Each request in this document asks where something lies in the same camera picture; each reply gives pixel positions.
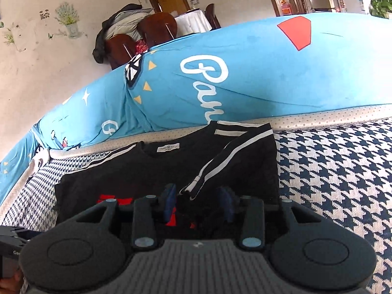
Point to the table with white cloth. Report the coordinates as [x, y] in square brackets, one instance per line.
[193, 21]

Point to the black t-shirt with red print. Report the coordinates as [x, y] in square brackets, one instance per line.
[122, 174]

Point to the brown wooden chair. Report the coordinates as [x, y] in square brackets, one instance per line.
[121, 50]
[213, 15]
[159, 27]

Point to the black jacket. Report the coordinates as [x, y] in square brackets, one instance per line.
[101, 43]

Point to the lavender wall sticker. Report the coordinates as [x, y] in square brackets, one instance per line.
[69, 18]

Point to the white chest freezer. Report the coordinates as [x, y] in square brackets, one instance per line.
[355, 1]

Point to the blue printed sofa cover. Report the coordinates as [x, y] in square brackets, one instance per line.
[260, 76]

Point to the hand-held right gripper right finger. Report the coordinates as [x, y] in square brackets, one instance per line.
[226, 203]

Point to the red floral cloth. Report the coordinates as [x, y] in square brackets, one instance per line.
[141, 46]

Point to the houndstooth sofa seat cover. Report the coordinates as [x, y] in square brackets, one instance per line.
[330, 174]

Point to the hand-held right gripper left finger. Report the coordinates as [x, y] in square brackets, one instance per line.
[168, 203]

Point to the person's left hand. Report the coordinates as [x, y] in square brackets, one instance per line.
[10, 284]

